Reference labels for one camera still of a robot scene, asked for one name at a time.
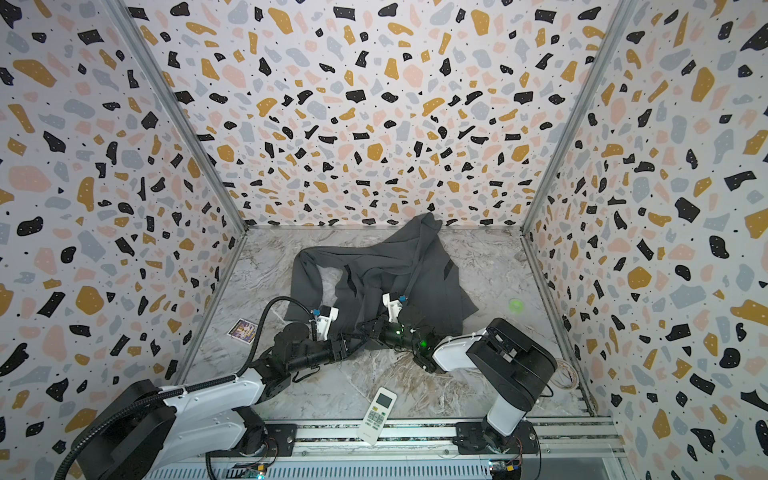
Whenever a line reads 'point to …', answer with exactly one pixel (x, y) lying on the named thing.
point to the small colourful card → (243, 330)
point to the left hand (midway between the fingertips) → (363, 340)
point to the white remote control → (377, 415)
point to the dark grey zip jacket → (413, 263)
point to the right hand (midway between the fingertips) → (351, 324)
